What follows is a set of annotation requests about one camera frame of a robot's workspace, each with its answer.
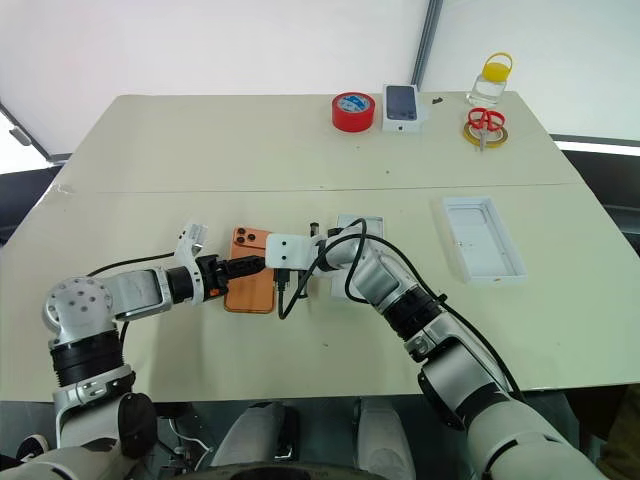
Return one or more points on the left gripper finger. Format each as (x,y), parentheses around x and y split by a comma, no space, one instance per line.
(242,273)
(245,261)

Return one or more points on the olive green fabric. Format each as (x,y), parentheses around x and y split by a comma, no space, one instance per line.
(622,440)

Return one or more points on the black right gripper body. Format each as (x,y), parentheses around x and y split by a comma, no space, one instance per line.
(282,281)

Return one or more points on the white box with phone picture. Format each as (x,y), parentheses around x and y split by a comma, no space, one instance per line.
(402,107)

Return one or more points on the grey white robot leg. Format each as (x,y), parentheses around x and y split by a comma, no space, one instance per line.
(382,435)
(250,435)

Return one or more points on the glass jar with yellow lid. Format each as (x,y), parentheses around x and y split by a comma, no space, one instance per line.
(487,87)

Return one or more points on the orange smartphone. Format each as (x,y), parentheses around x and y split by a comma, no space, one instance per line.
(250,297)

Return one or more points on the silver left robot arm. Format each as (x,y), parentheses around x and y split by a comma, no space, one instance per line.
(135,292)

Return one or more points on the white phone box lid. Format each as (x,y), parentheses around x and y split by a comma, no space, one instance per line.
(482,240)

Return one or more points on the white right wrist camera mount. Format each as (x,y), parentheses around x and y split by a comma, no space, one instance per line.
(290,252)

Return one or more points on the grey slanted frame bar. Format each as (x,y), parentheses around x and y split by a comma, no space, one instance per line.
(27,135)

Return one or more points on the thin yellow tape roll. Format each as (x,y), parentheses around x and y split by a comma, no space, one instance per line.
(502,136)

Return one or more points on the black white shoe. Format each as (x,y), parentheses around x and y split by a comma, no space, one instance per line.
(32,446)

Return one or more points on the red tape roll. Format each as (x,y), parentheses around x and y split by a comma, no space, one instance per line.
(352,112)

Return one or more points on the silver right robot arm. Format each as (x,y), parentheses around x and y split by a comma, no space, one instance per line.
(450,370)

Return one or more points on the white phone box base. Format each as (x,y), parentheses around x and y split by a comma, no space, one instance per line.
(372,225)

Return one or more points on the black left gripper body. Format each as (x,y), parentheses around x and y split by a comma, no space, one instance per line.
(215,280)

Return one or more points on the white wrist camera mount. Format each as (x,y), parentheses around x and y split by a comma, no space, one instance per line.
(192,244)
(290,252)

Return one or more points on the grey window frame post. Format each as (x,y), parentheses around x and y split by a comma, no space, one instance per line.
(426,45)

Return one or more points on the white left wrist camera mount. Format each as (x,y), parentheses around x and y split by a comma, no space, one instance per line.
(192,244)

